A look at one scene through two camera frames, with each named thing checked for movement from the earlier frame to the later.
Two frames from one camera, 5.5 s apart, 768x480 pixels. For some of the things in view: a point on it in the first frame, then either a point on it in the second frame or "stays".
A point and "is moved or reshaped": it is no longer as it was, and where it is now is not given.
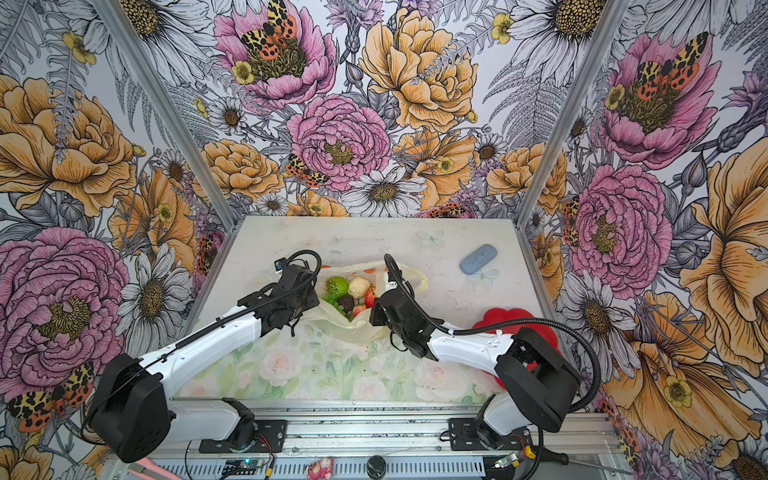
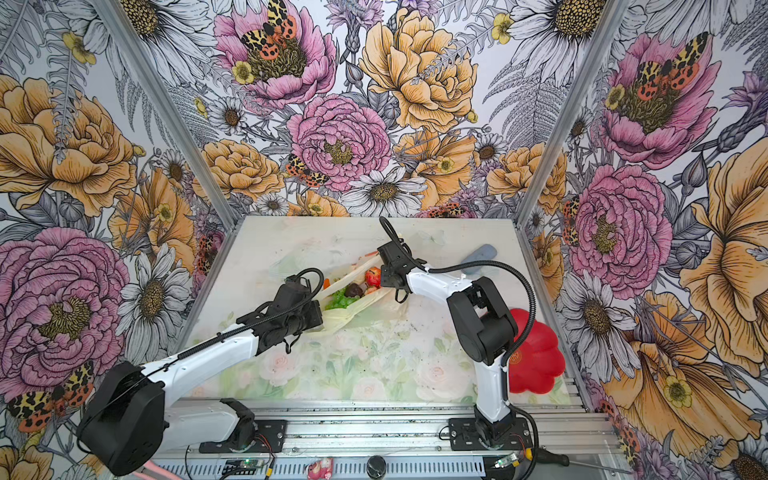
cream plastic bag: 331,321 is moved or reshaped
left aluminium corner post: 168,111 stays
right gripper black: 376,318 to 384,276
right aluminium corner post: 609,19 stays
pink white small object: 321,469 stays
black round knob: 376,466 stays
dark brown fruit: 347,301 to 353,289
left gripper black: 312,301 to 315,319
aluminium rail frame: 385,440 stays
